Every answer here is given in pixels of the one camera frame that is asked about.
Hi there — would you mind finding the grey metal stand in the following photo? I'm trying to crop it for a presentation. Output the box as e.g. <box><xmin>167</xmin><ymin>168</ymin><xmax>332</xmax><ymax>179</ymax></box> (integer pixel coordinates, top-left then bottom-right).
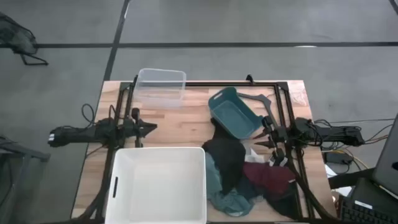
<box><xmin>0</xmin><ymin>135</ymin><xmax>51</xmax><ymax>224</ymax></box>

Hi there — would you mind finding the teal plastic bin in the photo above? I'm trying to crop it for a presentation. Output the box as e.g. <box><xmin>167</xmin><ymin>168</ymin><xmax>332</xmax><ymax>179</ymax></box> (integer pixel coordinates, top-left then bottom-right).
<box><xmin>207</xmin><ymin>86</ymin><xmax>265</xmax><ymax>140</ymax></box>

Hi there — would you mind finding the yellow cable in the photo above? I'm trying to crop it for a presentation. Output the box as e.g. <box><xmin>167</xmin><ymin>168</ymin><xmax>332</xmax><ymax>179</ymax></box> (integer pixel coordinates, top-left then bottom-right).
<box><xmin>337</xmin><ymin>149</ymin><xmax>370</xmax><ymax>170</ymax></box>

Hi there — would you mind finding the clear plastic bag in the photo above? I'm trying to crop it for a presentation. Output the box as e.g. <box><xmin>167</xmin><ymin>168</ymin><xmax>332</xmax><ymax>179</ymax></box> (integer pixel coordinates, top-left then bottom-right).
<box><xmin>289</xmin><ymin>86</ymin><xmax>309</xmax><ymax>106</ymax></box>

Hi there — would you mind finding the black power adapter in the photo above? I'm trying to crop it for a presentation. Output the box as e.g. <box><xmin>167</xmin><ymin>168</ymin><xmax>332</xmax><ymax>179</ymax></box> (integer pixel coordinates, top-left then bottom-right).
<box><xmin>323</xmin><ymin>151</ymin><xmax>354</xmax><ymax>166</ymax></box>

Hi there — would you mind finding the clear plastic bin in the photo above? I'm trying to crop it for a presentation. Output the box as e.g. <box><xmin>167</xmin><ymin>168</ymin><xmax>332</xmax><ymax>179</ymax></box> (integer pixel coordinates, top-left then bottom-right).
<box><xmin>133</xmin><ymin>67</ymin><xmax>187</xmax><ymax>110</ymax></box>

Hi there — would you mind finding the black looped cable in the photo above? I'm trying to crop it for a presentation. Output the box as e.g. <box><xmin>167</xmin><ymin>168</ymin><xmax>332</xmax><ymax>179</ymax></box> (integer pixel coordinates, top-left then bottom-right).
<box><xmin>81</xmin><ymin>103</ymin><xmax>96</xmax><ymax>125</ymax></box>

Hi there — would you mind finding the black cloth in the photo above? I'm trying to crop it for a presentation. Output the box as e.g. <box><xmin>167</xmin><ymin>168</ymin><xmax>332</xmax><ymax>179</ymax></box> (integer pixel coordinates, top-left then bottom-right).
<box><xmin>201</xmin><ymin>117</ymin><xmax>246</xmax><ymax>196</ymax></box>

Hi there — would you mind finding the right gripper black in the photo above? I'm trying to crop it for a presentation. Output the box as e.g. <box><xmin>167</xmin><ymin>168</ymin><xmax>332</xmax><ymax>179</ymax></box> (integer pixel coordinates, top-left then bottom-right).
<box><xmin>252</xmin><ymin>115</ymin><xmax>289</xmax><ymax>158</ymax></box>

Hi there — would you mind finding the black mesh chair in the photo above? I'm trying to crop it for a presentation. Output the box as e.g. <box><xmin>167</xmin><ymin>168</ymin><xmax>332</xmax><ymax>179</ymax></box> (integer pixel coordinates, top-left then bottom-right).
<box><xmin>0</xmin><ymin>12</ymin><xmax>49</xmax><ymax>66</ymax></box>

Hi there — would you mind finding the maroon cloth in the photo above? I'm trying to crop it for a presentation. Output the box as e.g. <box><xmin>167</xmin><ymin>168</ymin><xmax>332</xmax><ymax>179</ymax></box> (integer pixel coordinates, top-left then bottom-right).
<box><xmin>242</xmin><ymin>157</ymin><xmax>296</xmax><ymax>197</ymax></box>

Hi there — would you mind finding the grey laptop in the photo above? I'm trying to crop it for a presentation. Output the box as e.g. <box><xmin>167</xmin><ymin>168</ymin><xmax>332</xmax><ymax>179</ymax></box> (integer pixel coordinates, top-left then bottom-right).
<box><xmin>371</xmin><ymin>113</ymin><xmax>398</xmax><ymax>200</ymax></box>

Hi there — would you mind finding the teal cloth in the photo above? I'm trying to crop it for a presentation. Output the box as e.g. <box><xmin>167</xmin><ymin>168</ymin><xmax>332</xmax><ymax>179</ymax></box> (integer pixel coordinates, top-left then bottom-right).
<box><xmin>205</xmin><ymin>152</ymin><xmax>254</xmax><ymax>218</ymax></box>

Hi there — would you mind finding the black keyboard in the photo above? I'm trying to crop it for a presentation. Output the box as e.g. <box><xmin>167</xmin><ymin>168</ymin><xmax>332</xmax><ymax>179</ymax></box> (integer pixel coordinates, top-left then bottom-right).
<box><xmin>338</xmin><ymin>195</ymin><xmax>398</xmax><ymax>224</ymax></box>

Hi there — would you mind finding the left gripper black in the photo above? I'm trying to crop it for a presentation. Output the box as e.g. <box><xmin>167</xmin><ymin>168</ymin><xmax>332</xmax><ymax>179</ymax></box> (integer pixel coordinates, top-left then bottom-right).
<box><xmin>124</xmin><ymin>108</ymin><xmax>158</xmax><ymax>147</ymax></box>

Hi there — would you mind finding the white woven plastic basket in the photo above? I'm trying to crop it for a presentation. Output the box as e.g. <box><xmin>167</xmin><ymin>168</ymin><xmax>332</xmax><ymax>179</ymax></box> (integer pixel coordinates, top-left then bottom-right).
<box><xmin>104</xmin><ymin>146</ymin><xmax>208</xmax><ymax>224</ymax></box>

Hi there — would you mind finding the grey angled bracket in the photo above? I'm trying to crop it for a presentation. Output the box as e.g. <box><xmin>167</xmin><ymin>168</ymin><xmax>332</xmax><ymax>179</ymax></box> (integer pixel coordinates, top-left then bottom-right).
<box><xmin>238</xmin><ymin>92</ymin><xmax>279</xmax><ymax>128</ymax></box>

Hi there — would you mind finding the black aluminium frame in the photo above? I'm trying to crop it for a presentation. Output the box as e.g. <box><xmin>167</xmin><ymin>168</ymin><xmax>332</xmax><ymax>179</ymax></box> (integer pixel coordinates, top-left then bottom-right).
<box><xmin>104</xmin><ymin>81</ymin><xmax>315</xmax><ymax>222</ymax></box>

